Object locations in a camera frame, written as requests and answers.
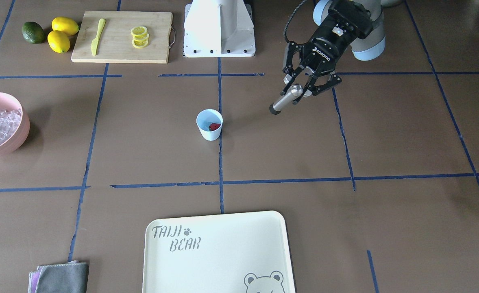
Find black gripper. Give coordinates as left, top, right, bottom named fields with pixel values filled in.
left=282, top=0, right=373, bottom=98

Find steel muddler black tip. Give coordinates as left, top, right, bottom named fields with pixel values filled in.
left=269, top=84, right=304, bottom=115

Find red strawberry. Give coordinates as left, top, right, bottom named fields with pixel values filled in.
left=208, top=123, right=221, bottom=131

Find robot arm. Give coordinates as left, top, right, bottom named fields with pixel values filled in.
left=280, top=0, right=401, bottom=95

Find light blue cup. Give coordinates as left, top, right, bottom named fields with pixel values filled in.
left=196, top=109, right=223, bottom=141

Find lemon slices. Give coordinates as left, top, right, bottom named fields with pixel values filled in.
left=130, top=26, right=150, bottom=49

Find cream bear tray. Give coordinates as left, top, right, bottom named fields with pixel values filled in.
left=142, top=211, right=296, bottom=293

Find wooden cutting board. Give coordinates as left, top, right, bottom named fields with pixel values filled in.
left=71, top=11, right=173, bottom=64

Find yellow plastic knife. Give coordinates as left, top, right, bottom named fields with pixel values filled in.
left=91, top=18, right=106, bottom=56

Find yellow lemon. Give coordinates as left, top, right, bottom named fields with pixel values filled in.
left=47, top=31, right=71, bottom=54
left=51, top=17, right=80, bottom=36

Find green avocado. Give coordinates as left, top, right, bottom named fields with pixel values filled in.
left=22, top=22, right=46, bottom=44

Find grey folded cloth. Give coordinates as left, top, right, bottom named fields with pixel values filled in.
left=28, top=261, right=89, bottom=293

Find pink bowl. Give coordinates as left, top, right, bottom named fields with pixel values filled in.
left=0, top=92, right=30, bottom=156

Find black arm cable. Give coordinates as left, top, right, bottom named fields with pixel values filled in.
left=284, top=0, right=308, bottom=43

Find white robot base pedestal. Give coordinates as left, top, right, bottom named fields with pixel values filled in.
left=183, top=0, right=256, bottom=58

